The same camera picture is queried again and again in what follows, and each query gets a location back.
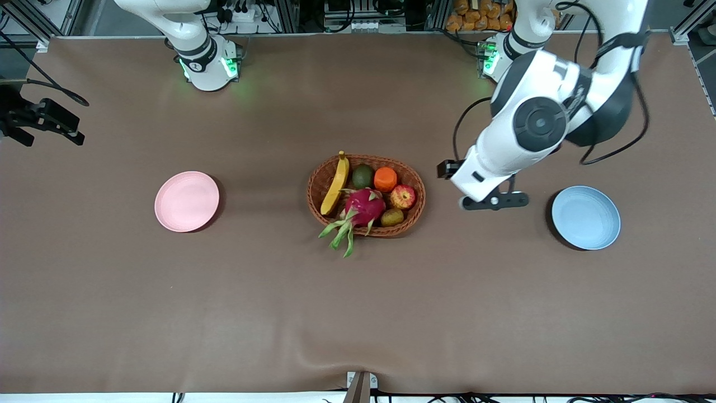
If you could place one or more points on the aluminium frame post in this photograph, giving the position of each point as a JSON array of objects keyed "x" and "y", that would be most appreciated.
[
  {"x": 288, "y": 14},
  {"x": 436, "y": 14}
]

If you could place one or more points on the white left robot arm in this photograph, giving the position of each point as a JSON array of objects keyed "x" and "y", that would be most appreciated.
[{"x": 492, "y": 151}]

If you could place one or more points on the brown wicker basket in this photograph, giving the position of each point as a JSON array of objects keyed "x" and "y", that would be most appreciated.
[{"x": 318, "y": 184}]

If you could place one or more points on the orange mandarin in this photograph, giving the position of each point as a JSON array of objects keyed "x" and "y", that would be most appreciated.
[{"x": 385, "y": 179}]

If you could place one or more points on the white power strip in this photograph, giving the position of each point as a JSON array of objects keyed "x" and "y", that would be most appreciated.
[{"x": 241, "y": 14}]

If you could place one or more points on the grey metal bracket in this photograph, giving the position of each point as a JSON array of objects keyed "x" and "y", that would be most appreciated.
[{"x": 361, "y": 387}]

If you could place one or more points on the brown green kiwi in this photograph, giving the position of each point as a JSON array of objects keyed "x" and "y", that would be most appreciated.
[{"x": 392, "y": 217}]

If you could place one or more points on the pink dragon fruit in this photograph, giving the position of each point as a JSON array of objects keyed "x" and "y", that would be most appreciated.
[{"x": 364, "y": 206}]

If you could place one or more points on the yellow banana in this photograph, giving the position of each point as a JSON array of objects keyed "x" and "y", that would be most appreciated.
[{"x": 335, "y": 187}]

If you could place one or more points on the red yellow apple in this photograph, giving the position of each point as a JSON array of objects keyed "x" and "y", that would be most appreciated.
[{"x": 403, "y": 197}]

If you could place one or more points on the green avocado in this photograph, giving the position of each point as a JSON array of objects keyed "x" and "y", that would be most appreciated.
[{"x": 363, "y": 177}]

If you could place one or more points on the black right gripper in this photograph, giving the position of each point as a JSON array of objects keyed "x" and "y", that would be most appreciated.
[{"x": 17, "y": 114}]

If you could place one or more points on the pink round plate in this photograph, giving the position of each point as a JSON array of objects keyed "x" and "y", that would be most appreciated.
[{"x": 187, "y": 201}]

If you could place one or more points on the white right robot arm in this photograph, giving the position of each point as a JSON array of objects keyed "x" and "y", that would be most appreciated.
[{"x": 196, "y": 33}]

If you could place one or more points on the blue round plate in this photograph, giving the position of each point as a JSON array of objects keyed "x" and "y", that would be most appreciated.
[{"x": 586, "y": 218}]

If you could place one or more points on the aluminium frame corner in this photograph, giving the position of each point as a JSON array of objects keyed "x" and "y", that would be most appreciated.
[
  {"x": 685, "y": 31},
  {"x": 42, "y": 45}
]

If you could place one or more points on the black electronics box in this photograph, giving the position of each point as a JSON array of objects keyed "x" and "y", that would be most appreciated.
[{"x": 358, "y": 11}]

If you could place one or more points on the bag of orange items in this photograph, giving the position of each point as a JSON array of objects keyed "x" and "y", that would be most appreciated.
[{"x": 475, "y": 17}]

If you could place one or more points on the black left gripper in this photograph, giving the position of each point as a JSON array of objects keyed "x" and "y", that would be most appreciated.
[{"x": 451, "y": 168}]

